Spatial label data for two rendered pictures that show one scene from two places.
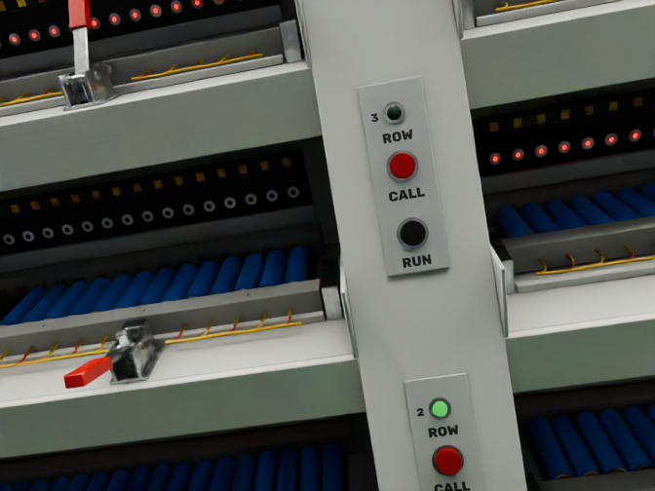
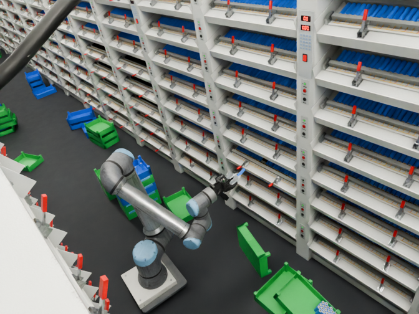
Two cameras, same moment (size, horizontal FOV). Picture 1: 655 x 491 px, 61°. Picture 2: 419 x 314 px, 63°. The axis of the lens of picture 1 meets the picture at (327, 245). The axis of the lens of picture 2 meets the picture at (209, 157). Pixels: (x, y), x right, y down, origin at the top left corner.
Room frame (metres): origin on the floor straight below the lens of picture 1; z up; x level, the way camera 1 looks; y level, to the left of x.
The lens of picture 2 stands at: (-0.89, -0.80, 1.95)
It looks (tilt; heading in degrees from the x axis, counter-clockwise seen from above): 36 degrees down; 50
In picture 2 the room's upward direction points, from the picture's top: 11 degrees counter-clockwise
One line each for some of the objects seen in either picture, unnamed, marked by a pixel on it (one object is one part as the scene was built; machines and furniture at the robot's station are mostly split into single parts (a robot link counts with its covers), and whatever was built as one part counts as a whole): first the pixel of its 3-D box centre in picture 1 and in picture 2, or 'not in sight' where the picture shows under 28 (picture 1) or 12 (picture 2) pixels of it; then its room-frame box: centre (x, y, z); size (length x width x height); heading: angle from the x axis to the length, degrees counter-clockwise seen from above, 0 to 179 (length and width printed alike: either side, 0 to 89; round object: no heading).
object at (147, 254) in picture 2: not in sight; (147, 256); (-0.39, 0.56, 0.29); 0.17 x 0.15 x 0.18; 25
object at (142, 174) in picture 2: not in sight; (128, 172); (0.00, 1.27, 0.36); 0.30 x 0.20 x 0.08; 167
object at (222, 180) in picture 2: not in sight; (219, 185); (0.08, 0.32, 0.65); 0.12 x 0.08 x 0.09; 175
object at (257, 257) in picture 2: not in sight; (253, 249); (0.15, 0.18, 0.10); 0.30 x 0.08 x 0.20; 68
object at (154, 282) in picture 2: not in sight; (151, 271); (-0.40, 0.56, 0.15); 0.19 x 0.19 x 0.10
